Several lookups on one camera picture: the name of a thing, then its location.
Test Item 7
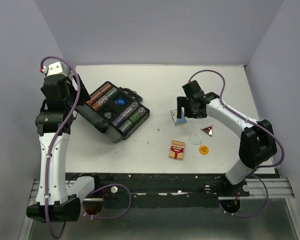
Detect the blue small blind button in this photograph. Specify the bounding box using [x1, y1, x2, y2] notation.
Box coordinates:
[115, 97, 127, 106]

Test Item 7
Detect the red triangular plaque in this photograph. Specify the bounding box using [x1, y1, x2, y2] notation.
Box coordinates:
[200, 125, 213, 137]

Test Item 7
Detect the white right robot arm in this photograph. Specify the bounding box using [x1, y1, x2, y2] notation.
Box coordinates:
[177, 80, 277, 196]

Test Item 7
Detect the orange big blind button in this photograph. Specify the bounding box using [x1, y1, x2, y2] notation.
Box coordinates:
[199, 145, 210, 156]

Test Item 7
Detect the green blue chip row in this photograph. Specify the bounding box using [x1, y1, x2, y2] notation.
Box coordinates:
[119, 107, 146, 133]

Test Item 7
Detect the aluminium frame rail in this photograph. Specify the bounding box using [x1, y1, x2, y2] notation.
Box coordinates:
[246, 178, 295, 199]

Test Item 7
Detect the blue green poker chip stack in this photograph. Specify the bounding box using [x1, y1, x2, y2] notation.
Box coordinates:
[105, 87, 118, 99]

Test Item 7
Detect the clear round dealer button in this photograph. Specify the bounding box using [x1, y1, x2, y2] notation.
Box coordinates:
[189, 133, 202, 145]

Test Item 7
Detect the black poker chip case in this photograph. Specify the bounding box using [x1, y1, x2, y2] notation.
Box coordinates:
[76, 81, 150, 143]

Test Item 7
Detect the blue playing card deck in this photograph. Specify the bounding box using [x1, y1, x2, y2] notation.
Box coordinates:
[170, 109, 187, 127]

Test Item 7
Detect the red playing card deck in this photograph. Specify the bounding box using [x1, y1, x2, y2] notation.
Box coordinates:
[168, 140, 185, 160]

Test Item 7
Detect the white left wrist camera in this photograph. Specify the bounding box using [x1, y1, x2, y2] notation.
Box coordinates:
[42, 61, 71, 77]

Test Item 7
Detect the brown white poker chip stack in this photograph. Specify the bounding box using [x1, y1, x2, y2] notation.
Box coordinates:
[91, 95, 109, 111]

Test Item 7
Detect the purple chip row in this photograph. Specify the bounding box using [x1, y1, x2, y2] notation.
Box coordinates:
[112, 101, 139, 127]

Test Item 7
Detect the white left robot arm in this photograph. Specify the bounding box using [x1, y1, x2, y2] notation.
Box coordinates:
[26, 73, 101, 223]

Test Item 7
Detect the black mounting rail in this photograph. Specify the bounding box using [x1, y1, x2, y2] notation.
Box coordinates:
[65, 173, 250, 209]

